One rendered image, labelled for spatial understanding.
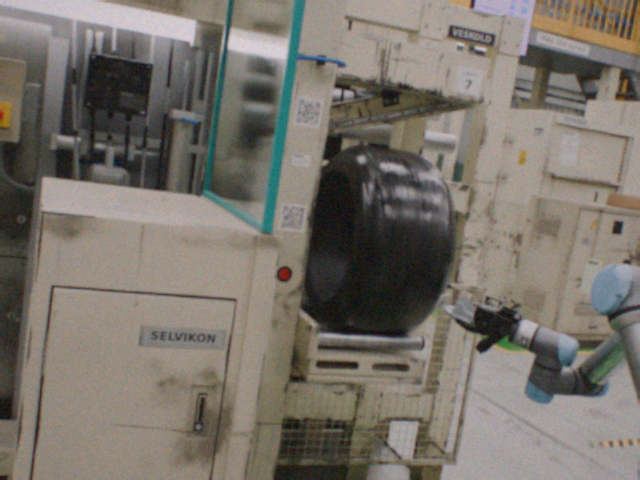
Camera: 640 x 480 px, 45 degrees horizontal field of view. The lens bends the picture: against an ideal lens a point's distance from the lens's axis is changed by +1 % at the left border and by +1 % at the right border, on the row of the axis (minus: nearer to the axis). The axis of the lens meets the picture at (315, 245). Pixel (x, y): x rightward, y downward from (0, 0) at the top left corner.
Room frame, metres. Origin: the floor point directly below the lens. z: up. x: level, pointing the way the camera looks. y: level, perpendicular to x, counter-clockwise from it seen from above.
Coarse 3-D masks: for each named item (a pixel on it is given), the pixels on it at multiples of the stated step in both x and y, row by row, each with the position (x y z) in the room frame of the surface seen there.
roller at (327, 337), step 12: (324, 336) 2.07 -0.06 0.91; (336, 336) 2.09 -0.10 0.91; (348, 336) 2.10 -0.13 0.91; (360, 336) 2.11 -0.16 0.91; (372, 336) 2.13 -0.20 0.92; (384, 336) 2.14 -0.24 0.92; (396, 336) 2.16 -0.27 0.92; (408, 336) 2.18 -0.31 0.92; (420, 336) 2.19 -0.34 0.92; (372, 348) 2.14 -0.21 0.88; (384, 348) 2.14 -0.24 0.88; (396, 348) 2.16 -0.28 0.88; (408, 348) 2.17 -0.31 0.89; (420, 348) 2.18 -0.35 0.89
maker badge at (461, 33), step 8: (448, 32) 2.87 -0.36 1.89; (456, 32) 2.88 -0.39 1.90; (464, 32) 2.90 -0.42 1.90; (472, 32) 2.91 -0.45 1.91; (480, 32) 2.92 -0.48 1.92; (488, 32) 2.93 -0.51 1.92; (464, 40) 2.90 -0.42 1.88; (472, 40) 2.91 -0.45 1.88; (480, 40) 2.92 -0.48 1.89; (488, 40) 2.93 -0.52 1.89
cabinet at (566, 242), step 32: (544, 224) 6.63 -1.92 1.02; (576, 224) 6.37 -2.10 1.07; (608, 224) 6.54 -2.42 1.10; (544, 256) 6.57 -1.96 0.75; (576, 256) 6.40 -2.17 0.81; (608, 256) 6.58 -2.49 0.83; (512, 288) 6.83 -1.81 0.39; (544, 288) 6.51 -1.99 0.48; (576, 288) 6.43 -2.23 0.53; (544, 320) 6.45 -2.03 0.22; (576, 320) 6.47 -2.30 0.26
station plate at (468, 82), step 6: (462, 72) 2.55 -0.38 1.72; (468, 72) 2.56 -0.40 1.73; (474, 72) 2.56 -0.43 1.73; (480, 72) 2.57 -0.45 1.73; (462, 78) 2.55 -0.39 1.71; (468, 78) 2.56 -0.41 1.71; (474, 78) 2.57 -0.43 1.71; (480, 78) 2.57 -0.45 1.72; (456, 84) 2.54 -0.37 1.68; (462, 84) 2.55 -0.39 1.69; (468, 84) 2.56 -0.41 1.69; (474, 84) 2.57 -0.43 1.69; (480, 84) 2.57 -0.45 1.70; (456, 90) 2.55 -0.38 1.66; (462, 90) 2.55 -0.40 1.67; (468, 90) 2.56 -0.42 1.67; (474, 90) 2.57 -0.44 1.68
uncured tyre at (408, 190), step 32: (352, 160) 2.17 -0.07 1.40; (384, 160) 2.13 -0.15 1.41; (416, 160) 2.20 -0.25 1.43; (320, 192) 2.38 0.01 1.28; (352, 192) 2.11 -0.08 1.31; (384, 192) 2.04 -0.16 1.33; (416, 192) 2.08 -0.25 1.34; (448, 192) 2.14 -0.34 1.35; (320, 224) 2.50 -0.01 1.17; (352, 224) 2.54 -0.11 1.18; (384, 224) 2.00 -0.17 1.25; (416, 224) 2.03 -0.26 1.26; (448, 224) 2.08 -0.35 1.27; (320, 256) 2.48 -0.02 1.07; (352, 256) 2.04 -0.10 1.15; (384, 256) 1.99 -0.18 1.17; (416, 256) 2.02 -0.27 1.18; (448, 256) 2.06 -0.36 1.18; (320, 288) 2.42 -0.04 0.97; (352, 288) 2.03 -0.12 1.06; (384, 288) 2.01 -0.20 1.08; (416, 288) 2.04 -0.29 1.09; (352, 320) 2.08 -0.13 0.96; (384, 320) 2.08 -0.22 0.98; (416, 320) 2.11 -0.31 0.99
